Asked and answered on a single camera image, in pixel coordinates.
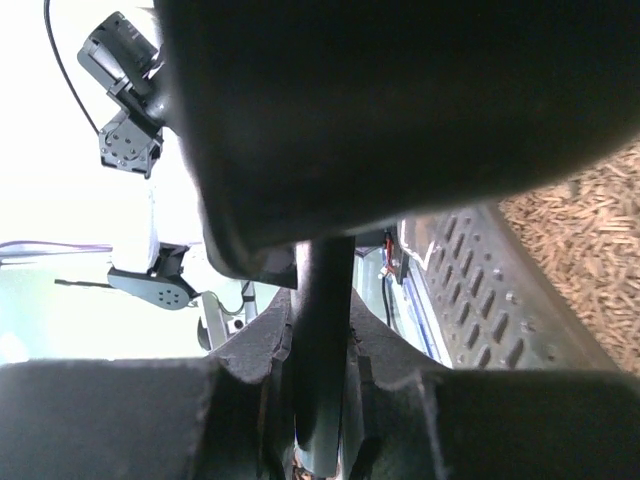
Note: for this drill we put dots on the dark brown litter box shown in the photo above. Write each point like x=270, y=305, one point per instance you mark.
x=544, y=280

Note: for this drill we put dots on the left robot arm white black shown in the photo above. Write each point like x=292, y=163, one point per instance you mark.
x=132, y=72

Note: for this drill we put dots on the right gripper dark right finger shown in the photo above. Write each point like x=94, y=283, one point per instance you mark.
x=408, y=417

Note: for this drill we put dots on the black slotted litter scoop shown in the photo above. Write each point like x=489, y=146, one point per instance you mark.
x=307, y=121

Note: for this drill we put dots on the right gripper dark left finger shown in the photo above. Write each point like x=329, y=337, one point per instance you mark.
x=227, y=415

